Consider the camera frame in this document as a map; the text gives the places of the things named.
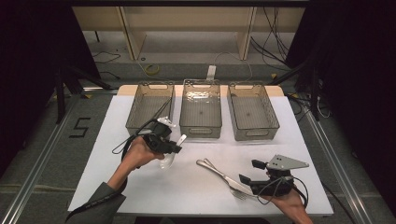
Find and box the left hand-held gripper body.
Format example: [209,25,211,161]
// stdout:
[143,116,177,153]

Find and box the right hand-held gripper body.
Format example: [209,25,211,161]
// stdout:
[248,154,310,197]

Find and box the metal fork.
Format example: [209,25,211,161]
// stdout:
[203,158,250,201]

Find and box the metal chopstick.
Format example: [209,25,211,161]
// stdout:
[152,97,173,123]
[150,100,173,125]

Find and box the metal table knife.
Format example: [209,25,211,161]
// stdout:
[195,159,256,196]

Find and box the smoky clear plastic bin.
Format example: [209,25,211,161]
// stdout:
[125,81,176,137]
[227,81,280,142]
[179,78,222,139]

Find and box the person's right hand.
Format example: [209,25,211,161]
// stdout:
[263,189,307,218]

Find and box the person's left hand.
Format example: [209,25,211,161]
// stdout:
[122,136,164,172]

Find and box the white table sheet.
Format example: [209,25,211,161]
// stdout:
[67,94,334,217]

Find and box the yellow tape roll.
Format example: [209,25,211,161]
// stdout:
[145,63,162,77]

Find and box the white power strip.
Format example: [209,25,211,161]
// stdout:
[205,64,218,82]

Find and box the black metal stand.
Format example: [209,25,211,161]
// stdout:
[55,62,114,125]
[269,59,322,122]

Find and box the beige wooden shelf unit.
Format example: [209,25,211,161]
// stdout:
[72,6,306,62]

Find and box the black curtain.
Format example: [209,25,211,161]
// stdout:
[0,0,101,176]
[285,0,396,217]

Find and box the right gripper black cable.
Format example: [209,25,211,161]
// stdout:
[256,175,310,209]

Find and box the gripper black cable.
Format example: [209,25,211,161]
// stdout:
[256,175,310,209]
[111,118,157,157]

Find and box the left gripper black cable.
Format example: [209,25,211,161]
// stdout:
[111,118,157,157]

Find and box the metal floor rail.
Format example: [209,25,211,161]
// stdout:
[304,108,376,224]
[0,92,82,224]

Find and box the tangle of floor cables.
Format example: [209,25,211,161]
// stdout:
[287,92,332,123]

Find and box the thin black floor cable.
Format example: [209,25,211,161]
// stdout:
[92,50,122,80]

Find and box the white cable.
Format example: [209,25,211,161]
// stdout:
[214,50,254,82]

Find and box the bundle of black cables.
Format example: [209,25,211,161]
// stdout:
[249,6,291,72]

